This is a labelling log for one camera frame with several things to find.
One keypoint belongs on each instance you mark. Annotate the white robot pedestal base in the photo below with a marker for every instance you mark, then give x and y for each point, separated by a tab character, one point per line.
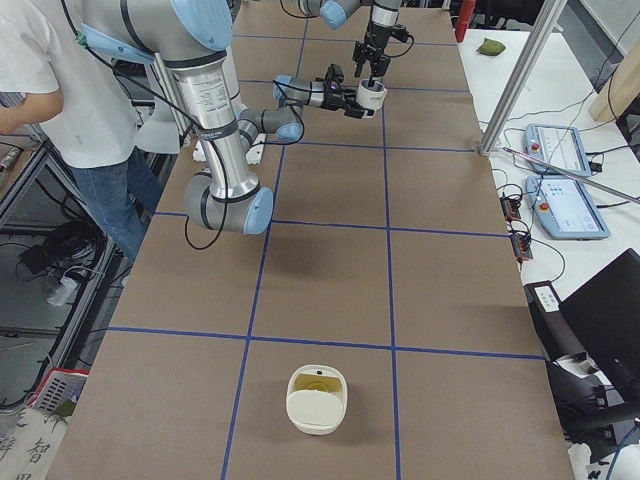
254	155

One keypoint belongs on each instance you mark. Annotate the white mug with handle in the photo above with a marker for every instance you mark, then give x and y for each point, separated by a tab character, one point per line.
370	95

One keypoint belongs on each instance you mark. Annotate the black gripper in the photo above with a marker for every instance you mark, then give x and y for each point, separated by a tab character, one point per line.
375	40
331	98

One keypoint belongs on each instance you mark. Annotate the near blue teach pendant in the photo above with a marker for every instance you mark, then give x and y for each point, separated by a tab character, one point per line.
564	209

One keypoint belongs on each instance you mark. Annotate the aluminium frame post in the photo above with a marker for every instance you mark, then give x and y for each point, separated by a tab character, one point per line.
536	40

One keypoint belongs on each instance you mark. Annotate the black monitor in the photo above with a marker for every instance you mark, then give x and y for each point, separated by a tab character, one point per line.
604	316

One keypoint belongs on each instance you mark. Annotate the red cylinder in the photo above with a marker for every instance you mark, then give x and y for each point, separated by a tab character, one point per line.
465	16

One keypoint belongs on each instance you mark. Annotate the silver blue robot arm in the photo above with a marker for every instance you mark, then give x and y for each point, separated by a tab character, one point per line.
193	39
382	25

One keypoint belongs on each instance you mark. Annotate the black label box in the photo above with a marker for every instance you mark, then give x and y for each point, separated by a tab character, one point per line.
555	335

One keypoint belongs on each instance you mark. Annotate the blue teach pendant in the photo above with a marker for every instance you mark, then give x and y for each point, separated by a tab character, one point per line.
558	146
564	209

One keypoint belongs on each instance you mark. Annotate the cream lidded bin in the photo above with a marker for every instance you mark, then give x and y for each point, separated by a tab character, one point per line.
316	399

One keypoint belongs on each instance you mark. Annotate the far blue teach pendant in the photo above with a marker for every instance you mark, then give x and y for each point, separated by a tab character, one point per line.
558	146

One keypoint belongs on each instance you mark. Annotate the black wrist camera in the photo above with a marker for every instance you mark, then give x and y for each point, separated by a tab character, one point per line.
334	74

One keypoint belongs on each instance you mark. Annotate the standing person white shirt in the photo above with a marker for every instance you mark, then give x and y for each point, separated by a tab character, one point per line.
82	110

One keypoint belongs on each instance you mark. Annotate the white red basket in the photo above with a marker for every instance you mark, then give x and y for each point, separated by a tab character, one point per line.
57	387

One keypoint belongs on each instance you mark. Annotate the green pouch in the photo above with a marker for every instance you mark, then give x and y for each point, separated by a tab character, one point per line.
490	47

